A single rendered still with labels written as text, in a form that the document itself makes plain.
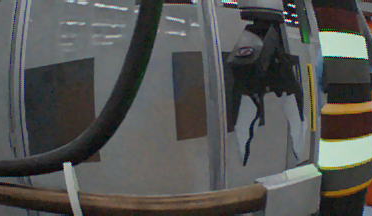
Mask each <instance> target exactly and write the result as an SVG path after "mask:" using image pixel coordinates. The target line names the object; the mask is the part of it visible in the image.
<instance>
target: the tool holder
mask: <svg viewBox="0 0 372 216"><path fill-rule="evenodd" d="M321 174H322V173H319V172H317V171H316V172H314V173H309V174H307V175H302V176H300V177H294V178H292V179H281V178H279V177H280V176H282V174H276V175H273V176H267V177H264V178H257V179H256V180H255V183H254V184H259V183H262V182H264V184H263V185H262V189H263V191H262V193H263V195H262V198H263V200H262V206H261V208H260V210H259V211H257V212H252V214H251V216H326V214H325V213H324V212H322V211H320V210H319V209H317V208H318V206H317V205H318V200H319V195H320V193H319V192H320V187H321V181H322V180H321V178H322V175H321Z"/></svg>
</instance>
